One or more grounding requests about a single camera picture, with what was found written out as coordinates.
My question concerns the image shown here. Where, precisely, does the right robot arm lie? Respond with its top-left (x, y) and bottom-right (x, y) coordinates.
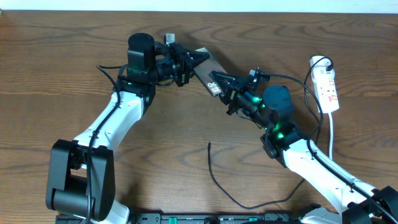
top-left (209, 70), bottom-right (397, 223)

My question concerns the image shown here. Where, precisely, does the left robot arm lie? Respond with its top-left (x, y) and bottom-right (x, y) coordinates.
top-left (45, 33), bottom-right (210, 223)

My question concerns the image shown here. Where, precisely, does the black usb charger plug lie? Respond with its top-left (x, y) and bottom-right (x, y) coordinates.
top-left (326, 62), bottom-right (333, 72)

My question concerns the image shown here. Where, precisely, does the white power strip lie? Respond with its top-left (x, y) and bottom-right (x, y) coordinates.
top-left (310, 55), bottom-right (340, 114)

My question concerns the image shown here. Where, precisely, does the white power strip cord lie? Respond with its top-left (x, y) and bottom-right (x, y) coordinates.
top-left (327, 112), bottom-right (335, 161)

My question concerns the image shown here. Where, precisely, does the black charger cable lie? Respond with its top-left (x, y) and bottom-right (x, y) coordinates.
top-left (207, 141), bottom-right (307, 210)

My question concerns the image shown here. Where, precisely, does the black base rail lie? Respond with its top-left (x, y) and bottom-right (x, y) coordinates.
top-left (55, 212), bottom-right (324, 224)

